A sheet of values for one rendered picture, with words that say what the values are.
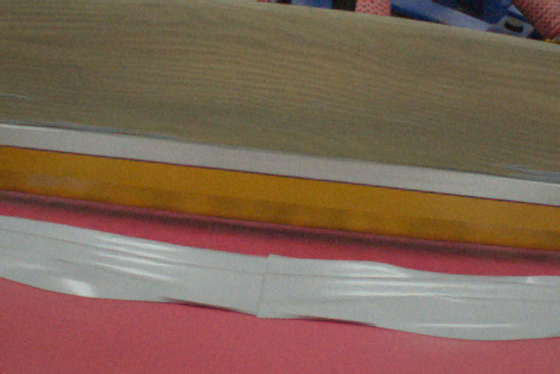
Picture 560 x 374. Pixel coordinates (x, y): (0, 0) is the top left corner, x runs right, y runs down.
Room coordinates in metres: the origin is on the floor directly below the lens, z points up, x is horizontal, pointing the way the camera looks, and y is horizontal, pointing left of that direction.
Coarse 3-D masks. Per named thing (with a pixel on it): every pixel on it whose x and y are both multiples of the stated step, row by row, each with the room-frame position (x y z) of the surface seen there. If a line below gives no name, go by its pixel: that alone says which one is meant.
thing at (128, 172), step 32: (0, 160) 0.24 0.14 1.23; (32, 160) 0.24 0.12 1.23; (64, 160) 0.24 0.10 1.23; (96, 160) 0.24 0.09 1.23; (128, 160) 0.24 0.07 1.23; (224, 192) 0.23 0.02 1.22; (256, 192) 0.24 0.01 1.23; (288, 192) 0.24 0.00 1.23; (320, 192) 0.24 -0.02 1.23; (352, 192) 0.24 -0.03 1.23; (384, 192) 0.24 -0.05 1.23; (416, 192) 0.24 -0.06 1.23; (512, 224) 0.23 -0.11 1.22; (544, 224) 0.23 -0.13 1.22
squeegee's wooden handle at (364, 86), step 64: (0, 0) 0.28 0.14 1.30; (64, 0) 0.27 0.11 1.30; (128, 0) 0.28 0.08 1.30; (192, 0) 0.28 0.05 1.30; (0, 64) 0.26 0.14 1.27; (64, 64) 0.26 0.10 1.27; (128, 64) 0.26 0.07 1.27; (192, 64) 0.26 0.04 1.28; (256, 64) 0.26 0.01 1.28; (320, 64) 0.26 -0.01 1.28; (384, 64) 0.26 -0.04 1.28; (448, 64) 0.26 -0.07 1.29; (512, 64) 0.26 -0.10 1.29; (128, 128) 0.24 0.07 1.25; (192, 128) 0.24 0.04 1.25; (256, 128) 0.24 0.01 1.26; (320, 128) 0.24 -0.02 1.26; (384, 128) 0.24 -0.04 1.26; (448, 128) 0.25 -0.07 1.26; (512, 128) 0.25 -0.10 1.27
